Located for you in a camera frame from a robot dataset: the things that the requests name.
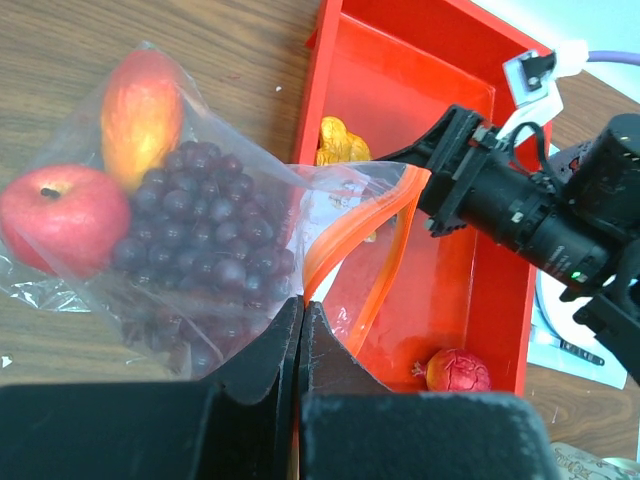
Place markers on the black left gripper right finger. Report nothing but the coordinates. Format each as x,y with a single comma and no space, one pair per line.
351,426

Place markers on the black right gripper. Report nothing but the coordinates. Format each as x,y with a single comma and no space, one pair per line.
477,181

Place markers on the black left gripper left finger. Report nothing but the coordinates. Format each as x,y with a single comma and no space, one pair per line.
233,424

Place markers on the yellow orange segments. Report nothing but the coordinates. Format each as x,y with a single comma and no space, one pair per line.
336,144

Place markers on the dark purple grape bunch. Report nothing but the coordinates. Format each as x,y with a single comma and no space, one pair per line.
205,257

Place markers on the clear zip top bag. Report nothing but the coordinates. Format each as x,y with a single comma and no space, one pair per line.
78,141

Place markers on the red apple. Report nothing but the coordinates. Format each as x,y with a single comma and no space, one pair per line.
65,217

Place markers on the red yellow mango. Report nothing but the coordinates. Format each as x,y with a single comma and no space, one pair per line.
141,116

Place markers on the red pomegranate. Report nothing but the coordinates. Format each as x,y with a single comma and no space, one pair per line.
453,370

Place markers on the red plastic tray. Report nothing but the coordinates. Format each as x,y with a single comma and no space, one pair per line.
421,260

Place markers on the round blue yellow plate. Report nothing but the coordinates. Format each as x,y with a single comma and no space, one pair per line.
555,312

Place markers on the green inside mug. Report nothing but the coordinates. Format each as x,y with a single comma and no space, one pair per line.
576,464

